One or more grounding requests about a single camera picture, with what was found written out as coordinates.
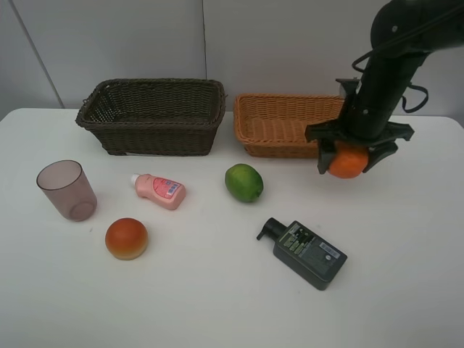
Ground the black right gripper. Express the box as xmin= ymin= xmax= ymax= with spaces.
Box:
xmin=304 ymin=105 xmax=414 ymax=175

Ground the orange mandarin fruit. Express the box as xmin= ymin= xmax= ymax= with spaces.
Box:
xmin=328 ymin=141 xmax=369 ymax=179

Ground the black pump bottle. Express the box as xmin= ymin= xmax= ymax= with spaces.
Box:
xmin=257 ymin=217 xmax=347 ymax=291

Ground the green lime fruit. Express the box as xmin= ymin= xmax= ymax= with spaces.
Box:
xmin=225 ymin=164 xmax=264 ymax=203

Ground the pink lotion bottle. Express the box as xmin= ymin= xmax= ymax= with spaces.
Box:
xmin=130 ymin=174 xmax=186 ymax=210

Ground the translucent mauve plastic cup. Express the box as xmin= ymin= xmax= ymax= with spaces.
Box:
xmin=36 ymin=159 xmax=97 ymax=222

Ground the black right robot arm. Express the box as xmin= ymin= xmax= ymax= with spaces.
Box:
xmin=305 ymin=1 xmax=463 ymax=175

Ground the orange wicker basket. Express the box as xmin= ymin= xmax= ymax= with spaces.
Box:
xmin=233 ymin=94 xmax=343 ymax=159

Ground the dark brown wicker basket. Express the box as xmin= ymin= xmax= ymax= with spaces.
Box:
xmin=75 ymin=78 xmax=226 ymax=157

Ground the round brown bread bun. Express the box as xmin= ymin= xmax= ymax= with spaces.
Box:
xmin=105 ymin=217 xmax=149 ymax=260

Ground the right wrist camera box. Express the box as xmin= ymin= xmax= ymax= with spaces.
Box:
xmin=336 ymin=78 xmax=360 ymax=99

